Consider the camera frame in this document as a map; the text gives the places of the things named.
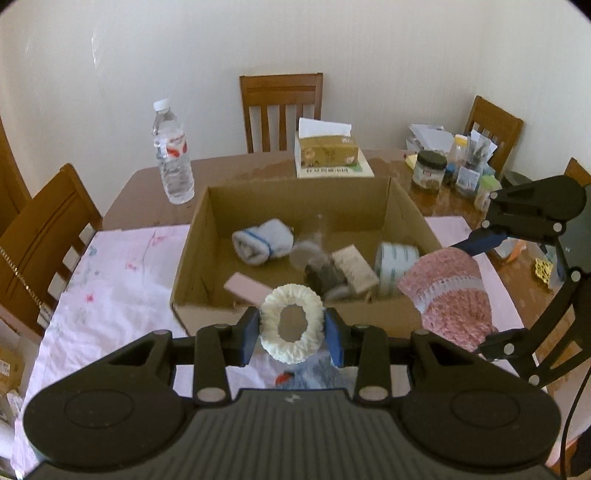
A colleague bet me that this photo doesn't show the small jar with black lid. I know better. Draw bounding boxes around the small jar with black lid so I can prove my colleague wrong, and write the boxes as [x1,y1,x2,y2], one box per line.
[412,150,448,191]

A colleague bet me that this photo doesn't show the metal chain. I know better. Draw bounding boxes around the metal chain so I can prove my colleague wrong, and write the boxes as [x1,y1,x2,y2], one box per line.
[0,247,47,310]

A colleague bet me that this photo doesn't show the white sock blue stripe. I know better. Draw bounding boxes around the white sock blue stripe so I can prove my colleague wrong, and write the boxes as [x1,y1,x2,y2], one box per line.
[232,218,295,267]

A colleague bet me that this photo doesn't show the wooden chair with chain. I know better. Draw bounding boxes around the wooden chair with chain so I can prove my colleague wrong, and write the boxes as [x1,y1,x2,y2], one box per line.
[0,163,103,342]

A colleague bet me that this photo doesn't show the tan tissue box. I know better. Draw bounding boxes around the tan tissue box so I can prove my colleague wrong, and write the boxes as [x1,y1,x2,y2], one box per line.
[294,117,361,169]

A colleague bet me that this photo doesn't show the green capped bottle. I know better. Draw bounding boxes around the green capped bottle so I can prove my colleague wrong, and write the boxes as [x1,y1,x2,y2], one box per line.
[473,174,503,212]

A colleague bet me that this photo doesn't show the orange white packet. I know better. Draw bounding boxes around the orange white packet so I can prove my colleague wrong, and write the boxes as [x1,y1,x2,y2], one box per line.
[501,237,529,266]

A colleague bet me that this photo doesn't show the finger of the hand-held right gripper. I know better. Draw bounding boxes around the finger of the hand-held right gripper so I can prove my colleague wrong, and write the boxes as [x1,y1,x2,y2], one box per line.
[455,174,588,256]
[475,268,591,391]

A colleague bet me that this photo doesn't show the yellow capped bottle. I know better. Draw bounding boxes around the yellow capped bottle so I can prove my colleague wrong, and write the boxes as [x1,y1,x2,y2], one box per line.
[449,134,468,185]

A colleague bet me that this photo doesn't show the yellow crochet coaster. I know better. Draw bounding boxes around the yellow crochet coaster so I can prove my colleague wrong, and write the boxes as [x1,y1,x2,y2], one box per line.
[534,257,557,287]

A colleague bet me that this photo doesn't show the clear plastic cup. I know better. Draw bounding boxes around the clear plastic cup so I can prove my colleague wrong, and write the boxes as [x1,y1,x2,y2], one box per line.
[290,226,331,273]

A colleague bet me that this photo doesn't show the cream knitted scrunchie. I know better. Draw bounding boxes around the cream knitted scrunchie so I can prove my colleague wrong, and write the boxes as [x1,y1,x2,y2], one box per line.
[259,284,325,363]

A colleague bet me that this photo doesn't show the pink knitted pouch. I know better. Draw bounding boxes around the pink knitted pouch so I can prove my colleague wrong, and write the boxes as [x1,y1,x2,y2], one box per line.
[398,247,500,354]

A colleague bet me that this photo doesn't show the wooden slatted chair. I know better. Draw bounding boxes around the wooden slatted chair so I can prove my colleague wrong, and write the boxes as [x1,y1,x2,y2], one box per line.
[239,73,324,154]

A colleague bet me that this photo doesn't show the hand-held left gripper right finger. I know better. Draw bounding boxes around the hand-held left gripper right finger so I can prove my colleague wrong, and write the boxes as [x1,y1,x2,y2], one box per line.
[323,308,485,406]

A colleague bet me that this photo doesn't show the blue knitted sleeve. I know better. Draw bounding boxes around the blue knitted sleeve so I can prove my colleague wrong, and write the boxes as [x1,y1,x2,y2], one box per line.
[277,357,358,392]

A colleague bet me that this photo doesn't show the brown cardboard box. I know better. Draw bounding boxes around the brown cardboard box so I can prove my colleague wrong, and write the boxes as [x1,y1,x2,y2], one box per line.
[170,176,446,340]

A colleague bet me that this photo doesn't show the white papers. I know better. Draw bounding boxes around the white papers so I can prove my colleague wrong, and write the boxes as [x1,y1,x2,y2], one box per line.
[406,122,455,155]

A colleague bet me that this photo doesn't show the pink rectangular carton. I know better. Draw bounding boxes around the pink rectangular carton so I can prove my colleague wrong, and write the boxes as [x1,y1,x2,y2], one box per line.
[224,272,273,306]

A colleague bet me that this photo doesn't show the pink floral tablecloth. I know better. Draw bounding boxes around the pink floral tablecloth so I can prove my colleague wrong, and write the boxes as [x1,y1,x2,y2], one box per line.
[10,217,527,474]

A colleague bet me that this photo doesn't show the clear water bottle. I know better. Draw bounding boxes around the clear water bottle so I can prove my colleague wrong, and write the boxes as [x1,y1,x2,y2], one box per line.
[151,98,195,205]

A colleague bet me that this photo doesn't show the black cable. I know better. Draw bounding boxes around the black cable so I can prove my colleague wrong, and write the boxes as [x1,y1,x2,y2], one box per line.
[558,364,591,480]

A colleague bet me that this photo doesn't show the clear tape roll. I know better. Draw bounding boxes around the clear tape roll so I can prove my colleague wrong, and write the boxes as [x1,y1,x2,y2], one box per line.
[374,242,421,296]

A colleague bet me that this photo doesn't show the white envelope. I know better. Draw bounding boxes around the white envelope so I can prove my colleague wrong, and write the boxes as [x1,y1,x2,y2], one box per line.
[471,129,499,158]

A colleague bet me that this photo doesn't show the dark cube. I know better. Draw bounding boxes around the dark cube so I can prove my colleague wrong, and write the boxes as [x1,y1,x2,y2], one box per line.
[302,261,352,303]

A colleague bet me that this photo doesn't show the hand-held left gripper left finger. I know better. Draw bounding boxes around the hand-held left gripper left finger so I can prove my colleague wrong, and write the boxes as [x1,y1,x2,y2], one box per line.
[99,307,260,406]

